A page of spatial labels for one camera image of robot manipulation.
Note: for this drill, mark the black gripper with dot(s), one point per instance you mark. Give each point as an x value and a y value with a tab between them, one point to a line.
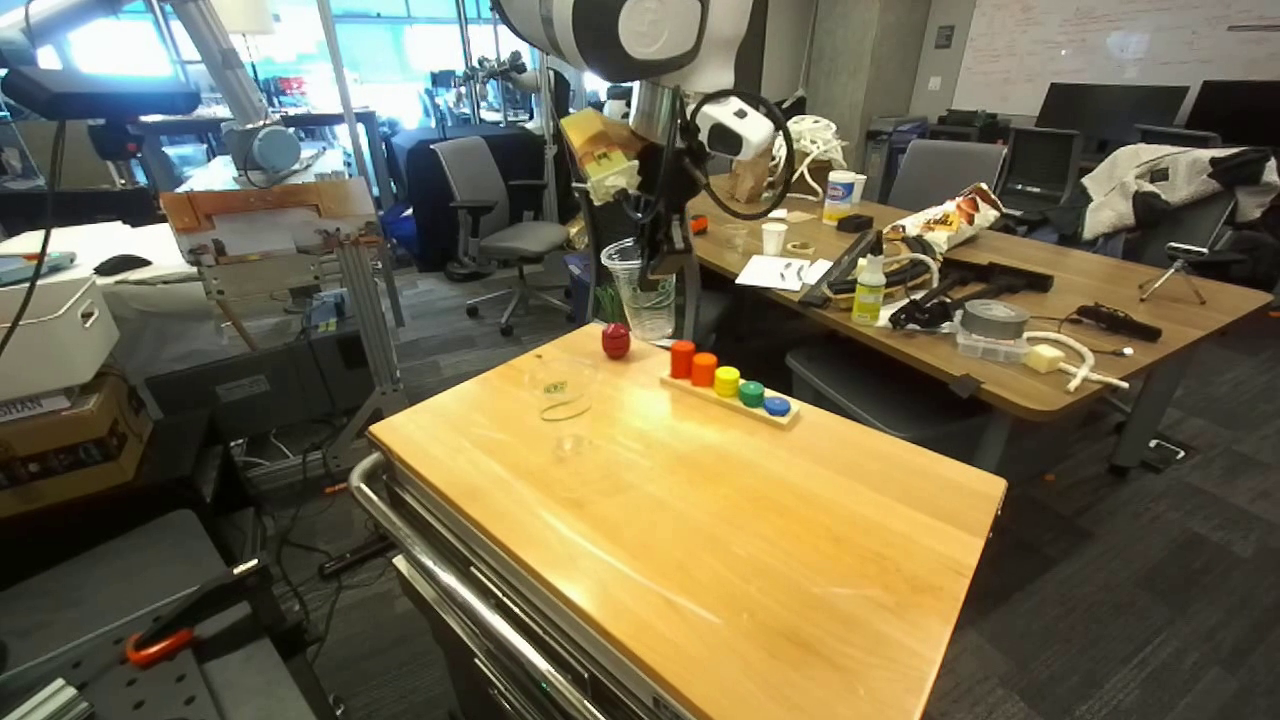
665	185

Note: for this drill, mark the clear plastic cup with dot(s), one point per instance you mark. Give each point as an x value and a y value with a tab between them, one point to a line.
561	404
648	306
621	263

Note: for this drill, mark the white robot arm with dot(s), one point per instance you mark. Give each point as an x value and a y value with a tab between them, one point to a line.
681	45

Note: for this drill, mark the white paper cup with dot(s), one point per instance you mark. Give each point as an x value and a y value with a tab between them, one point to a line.
773	238

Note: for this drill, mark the white paper sheet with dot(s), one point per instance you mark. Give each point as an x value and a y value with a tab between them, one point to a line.
783	274

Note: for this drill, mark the orange cylinder block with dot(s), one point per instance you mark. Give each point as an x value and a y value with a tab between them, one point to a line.
706	370

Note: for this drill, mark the grey office chair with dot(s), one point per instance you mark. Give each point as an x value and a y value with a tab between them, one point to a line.
489	234

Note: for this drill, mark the yellow cylinder block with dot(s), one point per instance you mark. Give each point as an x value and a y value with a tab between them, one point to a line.
726	383

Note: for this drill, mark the yellow liquid bottle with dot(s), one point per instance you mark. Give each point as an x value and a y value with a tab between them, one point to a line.
871	291

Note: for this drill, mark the green cylinder block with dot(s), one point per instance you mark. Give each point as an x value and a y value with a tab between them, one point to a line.
750	395

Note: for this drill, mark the blue cylinder block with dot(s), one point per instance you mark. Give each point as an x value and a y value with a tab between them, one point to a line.
779	404

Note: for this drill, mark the wooden peg tray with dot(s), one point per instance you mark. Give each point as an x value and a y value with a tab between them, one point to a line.
757	413

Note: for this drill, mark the snack chip bag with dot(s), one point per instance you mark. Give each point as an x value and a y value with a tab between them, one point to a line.
945	227

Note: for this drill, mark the black tool on desk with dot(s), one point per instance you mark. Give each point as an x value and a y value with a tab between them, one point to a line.
964	280

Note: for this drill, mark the grey tape roll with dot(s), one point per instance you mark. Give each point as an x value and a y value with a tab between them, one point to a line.
988	324

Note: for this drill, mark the wooden top steel cart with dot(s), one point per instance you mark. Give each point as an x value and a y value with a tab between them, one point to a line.
684	562

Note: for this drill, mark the long wooden office desk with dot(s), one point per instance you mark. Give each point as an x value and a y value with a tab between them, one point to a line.
1043	329

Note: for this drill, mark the white jacket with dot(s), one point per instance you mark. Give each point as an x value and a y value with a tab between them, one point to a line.
1173	172

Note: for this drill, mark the orange handled clamp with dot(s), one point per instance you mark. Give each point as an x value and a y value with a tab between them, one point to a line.
146	650

